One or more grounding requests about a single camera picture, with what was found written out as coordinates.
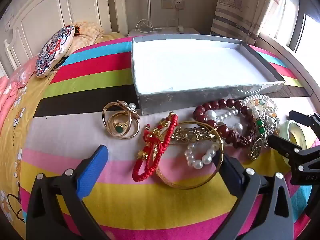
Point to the gold bangle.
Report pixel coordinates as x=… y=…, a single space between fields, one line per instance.
x=195 y=164

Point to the striped colourful blanket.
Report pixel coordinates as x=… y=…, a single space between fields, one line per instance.
x=67 y=127

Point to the yellow floral bed sheet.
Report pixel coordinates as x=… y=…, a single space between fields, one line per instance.
x=22 y=104

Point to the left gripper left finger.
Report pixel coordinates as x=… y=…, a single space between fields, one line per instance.
x=45 y=219

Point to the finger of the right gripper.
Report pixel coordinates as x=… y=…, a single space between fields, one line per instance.
x=287 y=149
x=311 y=121

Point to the wall power socket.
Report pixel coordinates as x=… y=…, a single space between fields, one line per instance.
x=173 y=4

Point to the green jade bangle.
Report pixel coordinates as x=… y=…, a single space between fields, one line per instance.
x=291 y=131

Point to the gold scarf ring cluster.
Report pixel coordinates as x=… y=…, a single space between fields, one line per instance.
x=121 y=120

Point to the beige plush toy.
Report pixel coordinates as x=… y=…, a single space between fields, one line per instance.
x=86 y=33

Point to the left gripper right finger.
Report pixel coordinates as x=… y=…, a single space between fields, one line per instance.
x=262 y=209

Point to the patterned beige curtain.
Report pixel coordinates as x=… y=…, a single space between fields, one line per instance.
x=241 y=19

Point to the grey shallow jewelry box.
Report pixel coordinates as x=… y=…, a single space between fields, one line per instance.
x=177 y=71

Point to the white nightstand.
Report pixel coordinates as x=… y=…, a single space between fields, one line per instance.
x=163 y=30

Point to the window frame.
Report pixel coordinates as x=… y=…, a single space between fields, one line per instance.
x=291 y=31

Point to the white wooden headboard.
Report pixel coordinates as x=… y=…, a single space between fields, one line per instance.
x=39 y=20

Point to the round embroidered cushion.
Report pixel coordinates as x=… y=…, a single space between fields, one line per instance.
x=54 y=50

